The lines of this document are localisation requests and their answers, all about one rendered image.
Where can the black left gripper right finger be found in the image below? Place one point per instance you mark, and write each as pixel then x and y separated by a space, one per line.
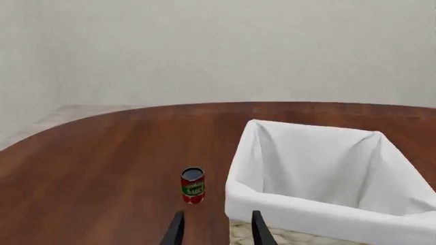
pixel 261 229

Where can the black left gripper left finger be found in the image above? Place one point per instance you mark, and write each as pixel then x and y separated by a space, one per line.
pixel 174 231

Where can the red tomato sauce tin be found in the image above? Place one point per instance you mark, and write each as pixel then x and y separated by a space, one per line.
pixel 193 187

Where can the woven basket with white liner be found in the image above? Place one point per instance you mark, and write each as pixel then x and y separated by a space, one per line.
pixel 323 178

